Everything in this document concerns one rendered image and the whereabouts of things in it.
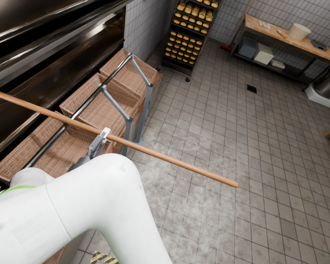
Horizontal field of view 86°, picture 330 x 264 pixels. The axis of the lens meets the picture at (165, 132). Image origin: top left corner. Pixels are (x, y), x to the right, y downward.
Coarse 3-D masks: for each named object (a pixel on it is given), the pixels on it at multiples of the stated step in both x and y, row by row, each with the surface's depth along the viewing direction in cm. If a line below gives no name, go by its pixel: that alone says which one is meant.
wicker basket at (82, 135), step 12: (48, 120) 129; (36, 132) 122; (48, 132) 131; (72, 132) 150; (84, 132) 143; (24, 144) 114; (36, 144) 123; (60, 144) 146; (72, 144) 149; (84, 144) 152; (108, 144) 146; (12, 156) 109; (24, 156) 117; (48, 156) 135; (60, 156) 140; (72, 156) 143; (84, 156) 146; (0, 168) 103; (12, 168) 110; (48, 168) 133; (60, 168) 135; (0, 180) 105
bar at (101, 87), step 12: (132, 60) 151; (108, 96) 121; (84, 108) 103; (120, 108) 128; (144, 108) 186; (132, 120) 133; (144, 120) 202; (60, 132) 89; (48, 144) 83; (36, 156) 79; (24, 168) 74
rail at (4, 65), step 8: (112, 8) 134; (96, 16) 119; (80, 24) 107; (64, 32) 97; (48, 40) 89; (32, 48) 82; (40, 48) 86; (16, 56) 77; (24, 56) 79; (0, 64) 72; (8, 64) 74
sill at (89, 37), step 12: (108, 24) 168; (84, 36) 146; (96, 36) 154; (72, 48) 132; (48, 60) 117; (60, 60) 123; (24, 72) 106; (36, 72) 108; (12, 84) 98; (24, 84) 102
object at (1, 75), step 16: (112, 0) 150; (128, 0) 155; (64, 16) 117; (80, 16) 119; (32, 32) 97; (48, 32) 99; (0, 48) 84; (16, 48) 85; (48, 48) 90; (16, 64) 77
